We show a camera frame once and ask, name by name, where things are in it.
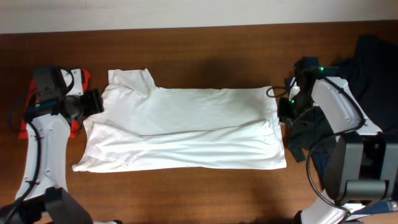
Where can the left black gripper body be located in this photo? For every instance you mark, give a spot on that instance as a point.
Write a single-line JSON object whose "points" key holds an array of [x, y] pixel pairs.
{"points": [[94, 101]]}

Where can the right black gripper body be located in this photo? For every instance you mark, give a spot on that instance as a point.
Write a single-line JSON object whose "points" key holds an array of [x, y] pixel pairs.
{"points": [[283, 109]]}

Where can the white printed t-shirt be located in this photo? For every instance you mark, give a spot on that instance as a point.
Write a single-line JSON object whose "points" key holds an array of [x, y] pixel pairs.
{"points": [[146, 127]]}

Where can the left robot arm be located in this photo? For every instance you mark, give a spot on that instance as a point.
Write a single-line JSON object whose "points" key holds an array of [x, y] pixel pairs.
{"points": [[57, 100]]}

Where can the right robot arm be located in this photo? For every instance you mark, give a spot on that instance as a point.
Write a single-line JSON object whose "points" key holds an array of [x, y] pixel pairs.
{"points": [[363, 166]]}

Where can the folded red t-shirt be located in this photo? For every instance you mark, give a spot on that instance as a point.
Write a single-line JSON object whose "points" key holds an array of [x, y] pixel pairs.
{"points": [[75, 126]]}

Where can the dark green garment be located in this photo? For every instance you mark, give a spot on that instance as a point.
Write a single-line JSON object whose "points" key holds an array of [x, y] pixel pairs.
{"points": [[307, 129]]}

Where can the navy blue garment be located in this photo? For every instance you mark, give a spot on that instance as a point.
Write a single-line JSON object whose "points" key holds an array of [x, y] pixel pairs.
{"points": [[342, 71]]}

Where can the black t-shirt white lettering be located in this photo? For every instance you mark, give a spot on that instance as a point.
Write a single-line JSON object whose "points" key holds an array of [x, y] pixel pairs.
{"points": [[373, 81]]}

